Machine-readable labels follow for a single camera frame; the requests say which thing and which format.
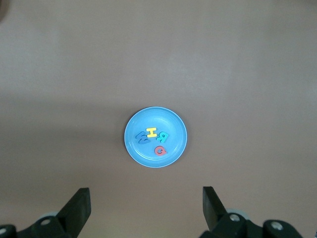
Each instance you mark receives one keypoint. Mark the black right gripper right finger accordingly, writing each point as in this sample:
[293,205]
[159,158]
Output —
[232,226]

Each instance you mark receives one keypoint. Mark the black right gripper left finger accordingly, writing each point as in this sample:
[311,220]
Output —
[49,225]

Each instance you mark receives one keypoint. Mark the green foam letter R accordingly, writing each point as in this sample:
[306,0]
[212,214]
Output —
[162,138]

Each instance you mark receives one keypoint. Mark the yellow foam letter H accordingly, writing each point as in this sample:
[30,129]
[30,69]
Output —
[151,132]

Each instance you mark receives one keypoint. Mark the blue foam letter M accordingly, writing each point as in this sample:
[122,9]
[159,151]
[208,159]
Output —
[142,139]

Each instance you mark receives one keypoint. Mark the blue plate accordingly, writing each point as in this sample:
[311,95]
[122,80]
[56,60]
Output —
[158,119]

